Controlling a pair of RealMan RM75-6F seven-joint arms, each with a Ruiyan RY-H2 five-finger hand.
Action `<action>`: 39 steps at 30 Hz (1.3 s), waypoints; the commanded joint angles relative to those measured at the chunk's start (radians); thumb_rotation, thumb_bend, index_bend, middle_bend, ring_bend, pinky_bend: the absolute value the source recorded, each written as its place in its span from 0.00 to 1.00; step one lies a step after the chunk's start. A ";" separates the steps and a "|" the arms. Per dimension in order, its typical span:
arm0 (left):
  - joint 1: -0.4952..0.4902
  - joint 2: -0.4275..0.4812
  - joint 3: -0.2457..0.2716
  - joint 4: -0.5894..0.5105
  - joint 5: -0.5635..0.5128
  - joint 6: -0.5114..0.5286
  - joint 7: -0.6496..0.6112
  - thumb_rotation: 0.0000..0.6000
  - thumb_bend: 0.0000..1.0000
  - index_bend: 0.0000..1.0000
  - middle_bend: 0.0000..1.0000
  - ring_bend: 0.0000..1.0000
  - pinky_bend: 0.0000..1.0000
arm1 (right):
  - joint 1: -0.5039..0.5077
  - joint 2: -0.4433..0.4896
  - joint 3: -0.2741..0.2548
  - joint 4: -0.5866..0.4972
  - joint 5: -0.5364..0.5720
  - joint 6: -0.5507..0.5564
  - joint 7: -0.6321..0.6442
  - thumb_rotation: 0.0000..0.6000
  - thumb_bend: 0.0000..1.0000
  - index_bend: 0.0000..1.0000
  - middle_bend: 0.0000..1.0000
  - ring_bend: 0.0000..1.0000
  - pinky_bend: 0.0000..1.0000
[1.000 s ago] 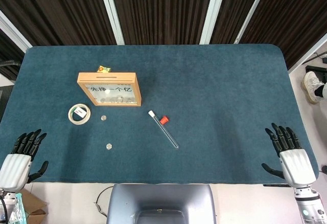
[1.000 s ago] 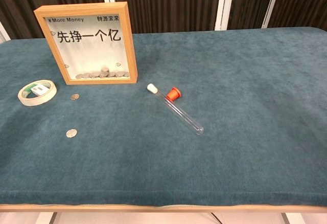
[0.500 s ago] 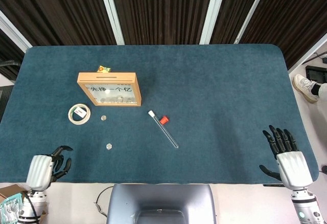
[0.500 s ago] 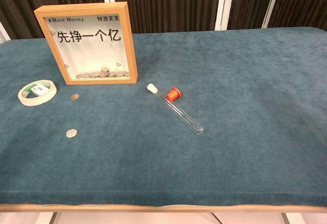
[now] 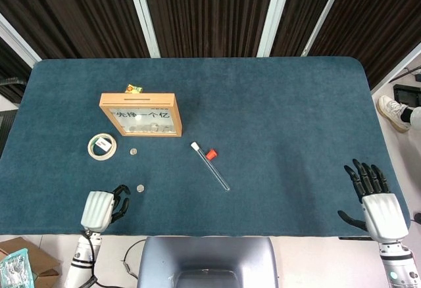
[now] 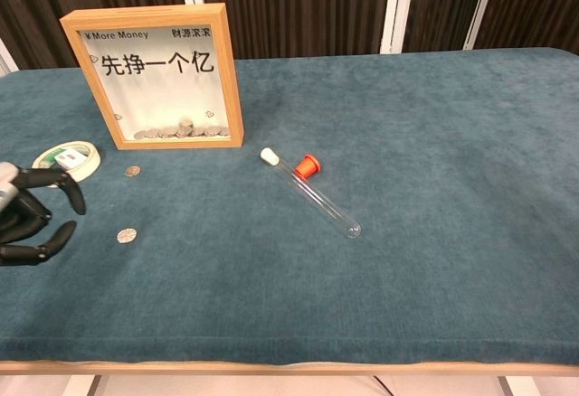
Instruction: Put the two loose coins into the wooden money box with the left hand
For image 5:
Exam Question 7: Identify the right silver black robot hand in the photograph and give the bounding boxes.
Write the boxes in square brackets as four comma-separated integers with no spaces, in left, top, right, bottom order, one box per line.
[337,158,410,243]

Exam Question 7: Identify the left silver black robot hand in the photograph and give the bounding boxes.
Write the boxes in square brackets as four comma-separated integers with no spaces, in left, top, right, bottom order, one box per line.
[80,184,131,233]

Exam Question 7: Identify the black table control panel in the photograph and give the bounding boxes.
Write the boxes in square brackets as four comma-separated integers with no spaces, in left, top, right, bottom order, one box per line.
[338,235,379,241]

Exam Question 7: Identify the cream masking tape roll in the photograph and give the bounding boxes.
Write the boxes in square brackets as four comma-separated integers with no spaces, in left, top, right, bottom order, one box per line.
[87,133,117,161]

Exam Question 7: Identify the brown cardboard box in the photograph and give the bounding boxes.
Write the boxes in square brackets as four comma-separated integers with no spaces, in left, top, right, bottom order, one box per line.
[0,236,63,288]

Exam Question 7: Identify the green plastic bag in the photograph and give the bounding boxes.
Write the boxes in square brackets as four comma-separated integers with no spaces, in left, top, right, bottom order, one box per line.
[0,247,36,288]

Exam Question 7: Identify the person leg white trousers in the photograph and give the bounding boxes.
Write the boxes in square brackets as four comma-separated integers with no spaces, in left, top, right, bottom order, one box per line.
[399,105,421,132]

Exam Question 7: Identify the white sneaker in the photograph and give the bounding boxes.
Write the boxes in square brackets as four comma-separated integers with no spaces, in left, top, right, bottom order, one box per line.
[377,95,411,133]

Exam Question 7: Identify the grey robot torso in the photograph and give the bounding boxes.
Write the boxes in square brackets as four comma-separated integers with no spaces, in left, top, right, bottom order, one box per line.
[137,236,280,288]

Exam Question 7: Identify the clear glass test tube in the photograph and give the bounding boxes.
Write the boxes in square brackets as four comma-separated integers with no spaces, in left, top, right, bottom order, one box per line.
[195,146,231,192]

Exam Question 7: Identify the black floor box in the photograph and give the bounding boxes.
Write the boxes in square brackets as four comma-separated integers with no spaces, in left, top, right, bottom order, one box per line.
[393,84,421,105]

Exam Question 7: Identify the blue table cloth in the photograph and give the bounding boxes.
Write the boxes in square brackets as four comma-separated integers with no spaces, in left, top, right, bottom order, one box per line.
[0,57,412,236]

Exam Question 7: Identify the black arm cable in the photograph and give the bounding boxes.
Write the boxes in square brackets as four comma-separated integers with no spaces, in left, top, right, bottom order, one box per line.
[84,230,100,288]

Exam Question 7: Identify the thin grey floor cable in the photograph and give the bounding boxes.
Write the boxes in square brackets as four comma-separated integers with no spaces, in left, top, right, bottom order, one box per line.
[120,238,147,279]

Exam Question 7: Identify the wooden framed coin bank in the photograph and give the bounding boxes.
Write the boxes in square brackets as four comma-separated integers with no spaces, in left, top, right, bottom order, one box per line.
[99,92,183,137]

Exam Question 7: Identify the black corrugated hose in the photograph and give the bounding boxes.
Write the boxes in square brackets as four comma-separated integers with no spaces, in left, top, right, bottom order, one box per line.
[0,76,28,87]

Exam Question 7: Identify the white partition frame post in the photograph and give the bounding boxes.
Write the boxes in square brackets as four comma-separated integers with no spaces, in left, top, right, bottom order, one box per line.
[256,0,295,58]
[301,0,349,57]
[124,0,161,59]
[0,13,42,69]

